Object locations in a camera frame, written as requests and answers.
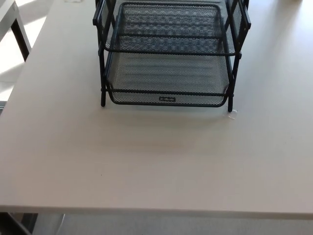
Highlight black mesh sliding tray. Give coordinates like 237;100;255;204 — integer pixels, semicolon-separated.
92;0;252;55

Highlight grey metal desk leg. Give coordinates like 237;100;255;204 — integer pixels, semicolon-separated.
33;213;66;235

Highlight black mesh tray with label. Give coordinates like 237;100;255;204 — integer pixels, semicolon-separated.
104;51;232;106

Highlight white side table black legs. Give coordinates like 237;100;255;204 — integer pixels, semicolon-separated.
0;0;32;62

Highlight black metal tray rack frame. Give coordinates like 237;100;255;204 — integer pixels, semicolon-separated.
96;0;245;113

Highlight dark under-desk base frame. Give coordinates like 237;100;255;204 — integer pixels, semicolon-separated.
0;211;33;235

